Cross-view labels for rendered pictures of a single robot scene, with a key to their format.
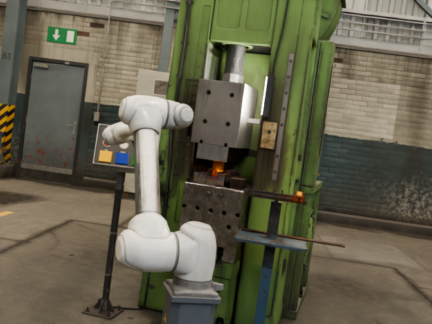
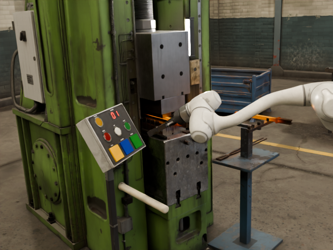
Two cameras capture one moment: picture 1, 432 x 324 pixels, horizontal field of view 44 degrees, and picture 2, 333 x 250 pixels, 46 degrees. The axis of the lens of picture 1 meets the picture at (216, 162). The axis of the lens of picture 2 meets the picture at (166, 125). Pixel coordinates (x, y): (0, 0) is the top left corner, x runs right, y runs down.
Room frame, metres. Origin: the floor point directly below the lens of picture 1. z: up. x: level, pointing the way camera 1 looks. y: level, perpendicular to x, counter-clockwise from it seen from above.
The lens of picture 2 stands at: (1.95, 2.05, 1.68)
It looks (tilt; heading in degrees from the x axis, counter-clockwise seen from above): 16 degrees down; 306
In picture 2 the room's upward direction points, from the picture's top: 2 degrees counter-clockwise
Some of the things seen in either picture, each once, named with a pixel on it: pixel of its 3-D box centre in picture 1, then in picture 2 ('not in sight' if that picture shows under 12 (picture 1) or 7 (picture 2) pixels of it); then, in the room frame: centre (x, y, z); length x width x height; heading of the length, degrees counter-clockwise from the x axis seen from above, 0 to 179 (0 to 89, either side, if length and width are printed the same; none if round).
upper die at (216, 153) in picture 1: (220, 152); (152, 99); (3.55, -0.02, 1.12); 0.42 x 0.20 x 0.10; 165
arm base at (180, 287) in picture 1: (197, 283); not in sight; (2.14, 0.01, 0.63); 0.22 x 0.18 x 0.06; 106
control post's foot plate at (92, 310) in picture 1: (103, 305); not in sight; (3.42, 0.59, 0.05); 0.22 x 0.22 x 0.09; 75
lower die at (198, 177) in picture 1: (217, 176); (154, 122); (3.55, -0.02, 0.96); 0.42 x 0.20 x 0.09; 165
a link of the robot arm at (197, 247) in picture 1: (194, 249); not in sight; (2.13, 0.04, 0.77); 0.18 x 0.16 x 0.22; 113
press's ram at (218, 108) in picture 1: (231, 116); (156, 62); (3.54, -0.06, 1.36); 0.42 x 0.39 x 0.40; 165
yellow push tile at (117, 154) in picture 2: (105, 156); (116, 153); (3.27, 0.67, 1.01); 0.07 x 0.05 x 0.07; 100
